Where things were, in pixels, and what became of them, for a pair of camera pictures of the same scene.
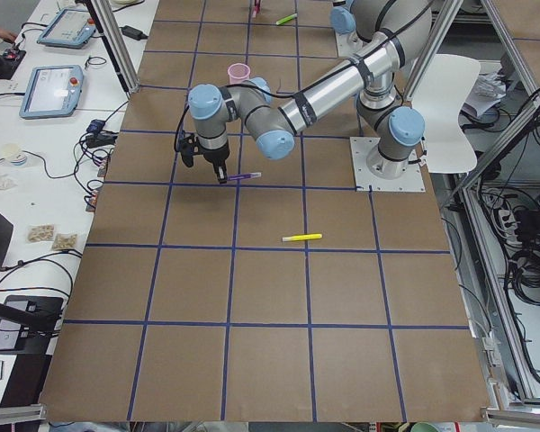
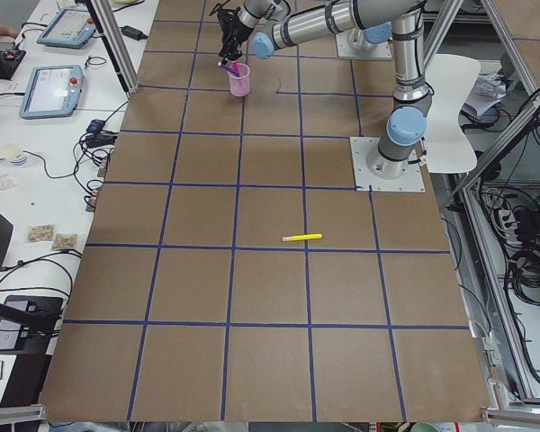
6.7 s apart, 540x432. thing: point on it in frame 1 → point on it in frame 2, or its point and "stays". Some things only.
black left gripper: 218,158 → 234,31
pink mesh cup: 238,72 stays
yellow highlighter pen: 304,237 stays
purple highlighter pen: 232,177 → 229,67
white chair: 438,97 stays
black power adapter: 133,33 stays
